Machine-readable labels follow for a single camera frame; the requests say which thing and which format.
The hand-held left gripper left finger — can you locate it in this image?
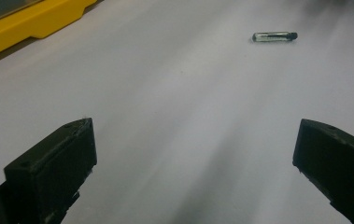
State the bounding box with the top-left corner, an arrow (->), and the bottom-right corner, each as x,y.
0,117 -> 98,224

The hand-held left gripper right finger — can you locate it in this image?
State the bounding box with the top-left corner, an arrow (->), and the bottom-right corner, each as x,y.
291,118 -> 354,224

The small clear vial black cap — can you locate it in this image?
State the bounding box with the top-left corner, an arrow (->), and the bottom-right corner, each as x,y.
251,31 -> 299,43

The yellow plastic case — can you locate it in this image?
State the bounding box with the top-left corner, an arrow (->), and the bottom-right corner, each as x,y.
0,0 -> 98,64

